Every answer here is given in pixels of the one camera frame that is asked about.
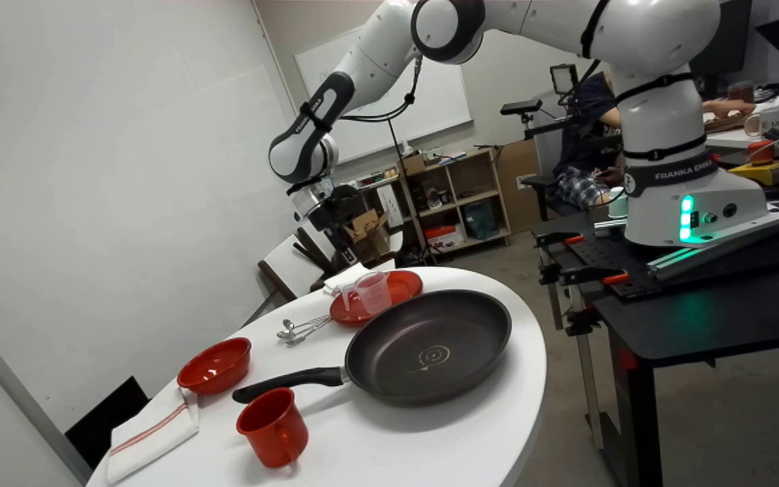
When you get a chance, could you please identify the wooden shelf unit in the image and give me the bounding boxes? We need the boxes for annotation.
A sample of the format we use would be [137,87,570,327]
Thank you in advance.
[397,146,515,259]

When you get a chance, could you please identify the red mug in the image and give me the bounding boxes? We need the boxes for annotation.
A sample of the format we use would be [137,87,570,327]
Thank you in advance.
[232,386,312,474]

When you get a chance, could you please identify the red bowl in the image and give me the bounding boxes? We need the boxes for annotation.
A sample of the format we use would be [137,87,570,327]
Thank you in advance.
[177,335,255,399]

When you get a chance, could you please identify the cardboard box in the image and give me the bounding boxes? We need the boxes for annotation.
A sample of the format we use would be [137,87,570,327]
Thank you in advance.
[343,209,392,265]

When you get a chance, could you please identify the black panel at wall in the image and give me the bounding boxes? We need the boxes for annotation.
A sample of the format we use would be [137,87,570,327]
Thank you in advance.
[62,377,152,472]

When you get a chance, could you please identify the round white pedestal table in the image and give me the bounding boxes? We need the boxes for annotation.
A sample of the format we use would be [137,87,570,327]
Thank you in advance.
[86,265,550,487]

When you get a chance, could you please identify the white flat board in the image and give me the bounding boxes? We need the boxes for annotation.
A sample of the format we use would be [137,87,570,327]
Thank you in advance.
[256,235,329,300]

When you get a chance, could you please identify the black frying pan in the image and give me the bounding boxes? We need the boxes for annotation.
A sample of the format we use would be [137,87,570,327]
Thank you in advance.
[231,286,515,408]

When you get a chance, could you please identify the white towel with red stripes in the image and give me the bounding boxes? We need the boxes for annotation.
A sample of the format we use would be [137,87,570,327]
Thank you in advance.
[89,384,202,487]

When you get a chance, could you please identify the red plate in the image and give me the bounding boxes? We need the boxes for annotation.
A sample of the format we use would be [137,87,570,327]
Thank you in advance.
[327,269,424,327]

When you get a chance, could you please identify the seated person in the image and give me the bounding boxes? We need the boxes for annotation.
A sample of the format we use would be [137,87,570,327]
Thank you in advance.
[550,70,631,215]

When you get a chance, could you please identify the silver aluminium rail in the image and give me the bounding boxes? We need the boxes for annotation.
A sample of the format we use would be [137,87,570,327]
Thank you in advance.
[643,200,779,279]

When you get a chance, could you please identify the silver metal measuring spoons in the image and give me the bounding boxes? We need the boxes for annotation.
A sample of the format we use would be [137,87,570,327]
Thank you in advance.
[274,315,329,346]

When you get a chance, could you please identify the black desk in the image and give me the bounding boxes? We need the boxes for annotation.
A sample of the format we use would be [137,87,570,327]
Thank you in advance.
[534,200,779,487]

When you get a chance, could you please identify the orange-handled black clamp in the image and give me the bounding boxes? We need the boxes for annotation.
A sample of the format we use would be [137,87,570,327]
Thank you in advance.
[538,259,635,454]
[534,225,613,332]

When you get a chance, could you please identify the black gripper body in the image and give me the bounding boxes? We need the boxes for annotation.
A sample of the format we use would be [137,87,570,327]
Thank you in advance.
[290,183,346,269]

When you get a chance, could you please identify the whiteboard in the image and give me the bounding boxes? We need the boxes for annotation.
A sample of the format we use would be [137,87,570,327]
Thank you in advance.
[293,36,477,171]

